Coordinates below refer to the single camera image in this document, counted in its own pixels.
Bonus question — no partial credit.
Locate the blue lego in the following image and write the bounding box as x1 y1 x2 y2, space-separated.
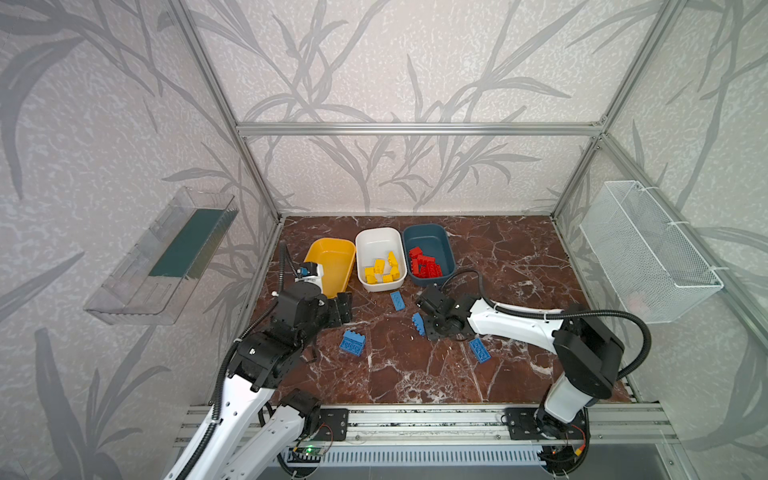
412 313 426 337
390 291 406 311
339 330 366 357
469 338 491 364

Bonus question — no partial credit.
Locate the red lego cluster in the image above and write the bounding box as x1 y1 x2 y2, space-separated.
408 247 443 279

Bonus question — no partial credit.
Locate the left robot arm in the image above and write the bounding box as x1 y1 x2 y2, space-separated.
166 281 352 479

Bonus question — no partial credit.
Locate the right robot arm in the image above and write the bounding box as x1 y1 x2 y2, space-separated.
416 285 625 428

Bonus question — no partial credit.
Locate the yellow plastic bin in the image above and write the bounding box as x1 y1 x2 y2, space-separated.
305 237 356 299

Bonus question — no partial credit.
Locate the dark teal plastic bin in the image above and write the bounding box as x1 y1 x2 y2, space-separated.
402 223 456 286

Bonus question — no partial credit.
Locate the white plastic bin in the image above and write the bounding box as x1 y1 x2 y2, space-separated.
355 227 407 293

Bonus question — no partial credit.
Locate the green circuit board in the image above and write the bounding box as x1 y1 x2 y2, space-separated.
286 445 328 464

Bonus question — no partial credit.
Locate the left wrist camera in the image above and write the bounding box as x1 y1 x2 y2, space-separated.
296 262 324 290

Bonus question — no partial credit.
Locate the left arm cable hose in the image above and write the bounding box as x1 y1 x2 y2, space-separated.
173 239 301 480

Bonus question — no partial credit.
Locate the clear acrylic wall shelf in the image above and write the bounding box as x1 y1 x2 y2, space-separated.
84 187 239 326

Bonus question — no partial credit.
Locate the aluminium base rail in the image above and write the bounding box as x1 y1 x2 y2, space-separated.
173 403 679 448

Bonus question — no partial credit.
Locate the white wire mesh basket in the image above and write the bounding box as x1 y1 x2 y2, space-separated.
580 180 724 324

